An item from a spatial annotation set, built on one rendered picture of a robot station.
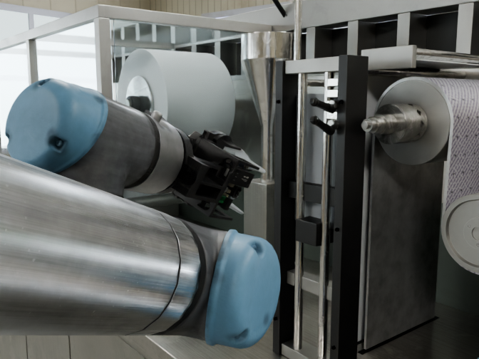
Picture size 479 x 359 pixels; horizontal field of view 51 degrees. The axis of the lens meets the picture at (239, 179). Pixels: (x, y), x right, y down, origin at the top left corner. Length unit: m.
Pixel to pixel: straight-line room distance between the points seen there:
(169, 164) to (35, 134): 0.13
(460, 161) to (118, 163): 0.60
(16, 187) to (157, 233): 0.09
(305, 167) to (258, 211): 0.41
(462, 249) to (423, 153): 0.16
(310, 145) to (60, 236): 0.71
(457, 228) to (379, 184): 0.17
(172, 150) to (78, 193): 0.25
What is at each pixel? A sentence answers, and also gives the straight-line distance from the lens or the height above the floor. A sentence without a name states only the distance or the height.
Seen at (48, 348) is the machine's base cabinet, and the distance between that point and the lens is 1.90.
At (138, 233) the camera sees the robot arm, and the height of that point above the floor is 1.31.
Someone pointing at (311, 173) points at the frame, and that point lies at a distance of 0.89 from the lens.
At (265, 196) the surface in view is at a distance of 1.24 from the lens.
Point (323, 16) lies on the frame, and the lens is 1.47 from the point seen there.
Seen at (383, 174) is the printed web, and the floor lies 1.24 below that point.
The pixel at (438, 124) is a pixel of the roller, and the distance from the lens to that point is 0.86.
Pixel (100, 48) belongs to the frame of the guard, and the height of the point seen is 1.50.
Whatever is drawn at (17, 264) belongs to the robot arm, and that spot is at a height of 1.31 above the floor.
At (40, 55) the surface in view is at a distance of 1.78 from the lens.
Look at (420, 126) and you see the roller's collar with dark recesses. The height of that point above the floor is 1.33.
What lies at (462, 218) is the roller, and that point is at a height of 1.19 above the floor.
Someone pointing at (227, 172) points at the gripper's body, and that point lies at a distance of 0.55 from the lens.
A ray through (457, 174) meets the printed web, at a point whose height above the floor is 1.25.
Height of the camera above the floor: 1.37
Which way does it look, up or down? 9 degrees down
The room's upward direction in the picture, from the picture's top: straight up
